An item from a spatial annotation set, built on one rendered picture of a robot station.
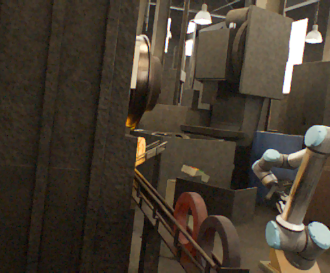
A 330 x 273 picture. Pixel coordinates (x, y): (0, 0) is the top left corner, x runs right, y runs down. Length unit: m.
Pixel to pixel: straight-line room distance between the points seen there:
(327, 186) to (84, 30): 3.23
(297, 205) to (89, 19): 1.50
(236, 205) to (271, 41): 4.36
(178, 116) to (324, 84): 2.19
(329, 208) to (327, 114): 2.70
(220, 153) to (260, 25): 1.82
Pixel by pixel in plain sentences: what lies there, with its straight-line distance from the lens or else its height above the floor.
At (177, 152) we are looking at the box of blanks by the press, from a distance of 4.37.
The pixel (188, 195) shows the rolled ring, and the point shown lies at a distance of 1.28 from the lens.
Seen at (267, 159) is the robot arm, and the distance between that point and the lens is 2.83.
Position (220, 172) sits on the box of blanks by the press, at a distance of 4.79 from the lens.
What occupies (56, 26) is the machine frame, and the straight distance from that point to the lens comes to 1.57.
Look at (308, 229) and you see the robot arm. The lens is 2.62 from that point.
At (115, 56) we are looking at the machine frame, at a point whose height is 1.17.
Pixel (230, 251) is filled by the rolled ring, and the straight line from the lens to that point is 1.07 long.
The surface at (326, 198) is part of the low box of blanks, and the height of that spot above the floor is 0.36.
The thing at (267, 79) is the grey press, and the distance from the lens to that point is 5.82.
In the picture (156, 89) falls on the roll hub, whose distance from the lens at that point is 2.02.
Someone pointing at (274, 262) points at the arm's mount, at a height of 0.16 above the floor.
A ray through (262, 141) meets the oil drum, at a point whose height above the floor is 0.77.
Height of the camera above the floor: 0.98
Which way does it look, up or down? 3 degrees down
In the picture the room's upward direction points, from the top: 7 degrees clockwise
